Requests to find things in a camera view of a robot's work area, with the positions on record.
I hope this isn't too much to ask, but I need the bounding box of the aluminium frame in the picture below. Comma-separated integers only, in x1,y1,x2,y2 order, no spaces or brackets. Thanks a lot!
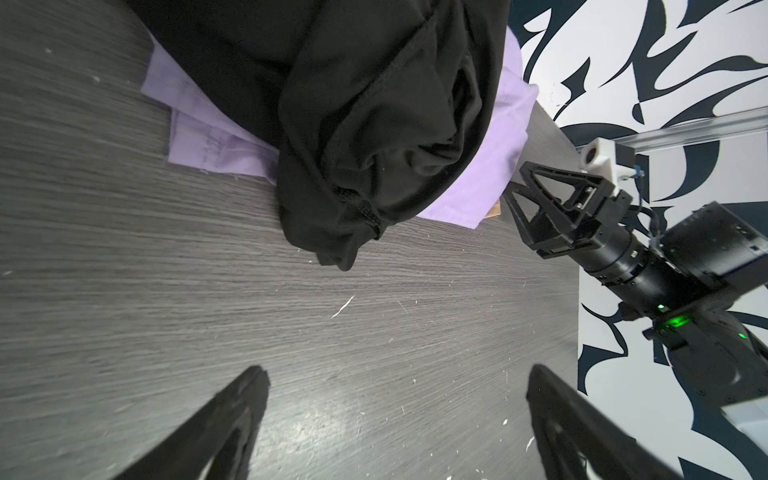
615,107,767,154

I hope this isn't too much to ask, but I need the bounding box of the black cloth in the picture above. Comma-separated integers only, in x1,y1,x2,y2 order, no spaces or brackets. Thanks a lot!
130,1,510,271

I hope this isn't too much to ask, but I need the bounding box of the lilac cloth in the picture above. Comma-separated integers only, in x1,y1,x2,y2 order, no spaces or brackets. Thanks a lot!
141,31,538,229

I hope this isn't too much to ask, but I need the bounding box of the tan cloth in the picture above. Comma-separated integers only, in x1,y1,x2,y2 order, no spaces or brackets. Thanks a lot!
485,200,501,218

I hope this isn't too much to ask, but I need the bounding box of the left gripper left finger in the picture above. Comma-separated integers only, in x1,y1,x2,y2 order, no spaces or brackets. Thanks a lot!
117,366,270,479

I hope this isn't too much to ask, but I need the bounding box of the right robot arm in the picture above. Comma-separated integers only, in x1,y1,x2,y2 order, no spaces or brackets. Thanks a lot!
503,162,767,409

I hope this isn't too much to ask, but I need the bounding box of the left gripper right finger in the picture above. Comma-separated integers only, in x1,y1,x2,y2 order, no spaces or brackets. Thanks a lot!
526,364,681,479

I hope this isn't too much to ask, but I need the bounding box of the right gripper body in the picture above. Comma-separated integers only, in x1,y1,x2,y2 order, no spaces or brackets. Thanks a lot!
533,187,633,260

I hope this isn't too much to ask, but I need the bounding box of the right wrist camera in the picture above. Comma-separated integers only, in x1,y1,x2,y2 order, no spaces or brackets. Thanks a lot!
579,138,637,184

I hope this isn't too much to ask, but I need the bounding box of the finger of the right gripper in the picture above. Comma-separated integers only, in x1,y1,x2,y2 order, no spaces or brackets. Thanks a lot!
502,182,576,250
520,161,615,207

